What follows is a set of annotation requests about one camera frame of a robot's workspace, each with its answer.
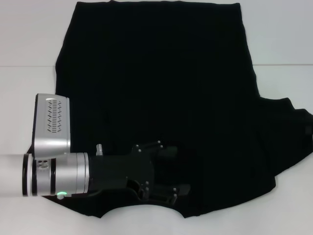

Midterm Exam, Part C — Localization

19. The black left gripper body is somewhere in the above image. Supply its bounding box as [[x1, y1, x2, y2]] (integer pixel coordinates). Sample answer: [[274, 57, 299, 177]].
[[88, 144, 157, 199]]

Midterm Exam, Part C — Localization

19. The black shirt with FREE print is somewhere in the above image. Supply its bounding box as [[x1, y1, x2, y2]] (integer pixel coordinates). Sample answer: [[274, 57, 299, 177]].
[[40, 0, 313, 219]]

